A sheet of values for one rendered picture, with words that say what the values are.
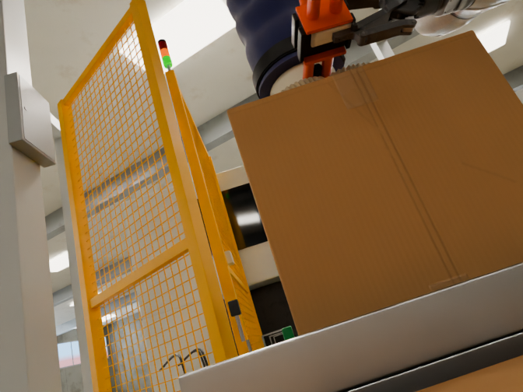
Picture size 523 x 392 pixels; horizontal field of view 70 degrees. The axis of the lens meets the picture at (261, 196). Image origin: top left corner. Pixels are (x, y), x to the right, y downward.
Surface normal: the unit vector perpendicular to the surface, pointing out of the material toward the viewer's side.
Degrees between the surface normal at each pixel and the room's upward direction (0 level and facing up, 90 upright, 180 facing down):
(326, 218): 90
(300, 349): 90
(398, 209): 90
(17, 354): 90
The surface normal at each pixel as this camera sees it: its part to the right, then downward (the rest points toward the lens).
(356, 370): -0.07, -0.35
